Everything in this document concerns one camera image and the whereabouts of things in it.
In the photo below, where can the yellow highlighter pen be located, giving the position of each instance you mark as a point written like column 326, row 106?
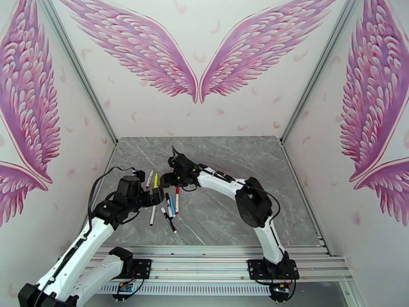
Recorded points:
column 156, row 181

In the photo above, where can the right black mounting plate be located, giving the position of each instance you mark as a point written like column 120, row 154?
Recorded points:
column 255, row 267

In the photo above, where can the left aluminium corner post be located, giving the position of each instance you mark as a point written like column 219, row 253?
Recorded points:
column 80, row 72

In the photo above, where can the small circuit board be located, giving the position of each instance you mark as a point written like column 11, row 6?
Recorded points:
column 125, row 287
column 279, row 287

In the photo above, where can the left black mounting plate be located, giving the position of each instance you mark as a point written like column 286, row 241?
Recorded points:
column 142, row 267

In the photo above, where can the right aluminium corner post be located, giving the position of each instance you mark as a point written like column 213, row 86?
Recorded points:
column 319, row 72

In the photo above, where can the left aluminium side rail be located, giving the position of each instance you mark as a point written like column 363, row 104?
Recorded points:
column 107, row 165

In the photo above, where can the left small circuit board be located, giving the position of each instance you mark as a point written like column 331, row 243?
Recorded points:
column 125, row 287

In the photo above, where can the white marker red cap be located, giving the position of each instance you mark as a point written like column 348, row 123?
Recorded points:
column 177, row 202

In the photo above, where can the right small circuit board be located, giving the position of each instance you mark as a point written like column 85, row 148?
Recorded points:
column 279, row 287

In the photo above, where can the right aluminium side rail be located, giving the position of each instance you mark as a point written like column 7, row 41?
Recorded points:
column 308, row 203

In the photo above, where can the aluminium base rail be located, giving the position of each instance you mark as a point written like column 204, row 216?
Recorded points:
column 198, row 264

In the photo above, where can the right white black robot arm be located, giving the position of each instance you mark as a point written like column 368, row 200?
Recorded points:
column 220, row 181

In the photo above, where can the aluminium corner post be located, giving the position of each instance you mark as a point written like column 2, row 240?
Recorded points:
column 319, row 72
column 80, row 72

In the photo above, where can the white marker red tip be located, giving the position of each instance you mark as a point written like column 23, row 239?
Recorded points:
column 150, row 178

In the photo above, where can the aluminium side rail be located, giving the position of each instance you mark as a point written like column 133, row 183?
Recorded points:
column 308, row 203
column 107, row 165

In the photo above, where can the black mounting plate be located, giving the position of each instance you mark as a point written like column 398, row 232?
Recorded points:
column 255, row 267
column 142, row 267

